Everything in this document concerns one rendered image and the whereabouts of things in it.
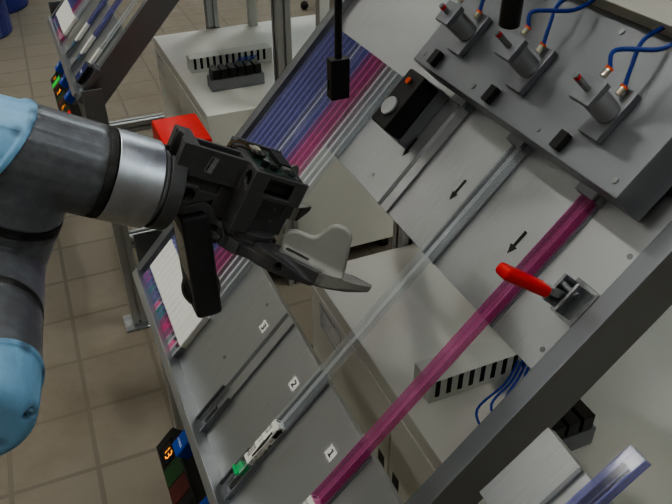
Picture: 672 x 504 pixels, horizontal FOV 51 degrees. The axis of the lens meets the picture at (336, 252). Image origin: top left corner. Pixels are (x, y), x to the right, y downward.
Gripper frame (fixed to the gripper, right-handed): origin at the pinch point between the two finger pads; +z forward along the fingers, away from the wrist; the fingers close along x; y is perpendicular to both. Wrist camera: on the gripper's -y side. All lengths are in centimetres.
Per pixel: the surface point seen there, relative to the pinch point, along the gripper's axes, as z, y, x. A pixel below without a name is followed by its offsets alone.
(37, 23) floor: 37, -98, 431
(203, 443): 1.8, -33.9, 7.6
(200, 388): 3.2, -32.3, 16.3
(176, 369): 1.7, -33.9, 21.7
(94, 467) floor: 21, -106, 72
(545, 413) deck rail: 13.2, -0.8, -21.0
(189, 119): 16, -20, 90
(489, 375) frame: 46, -19, 10
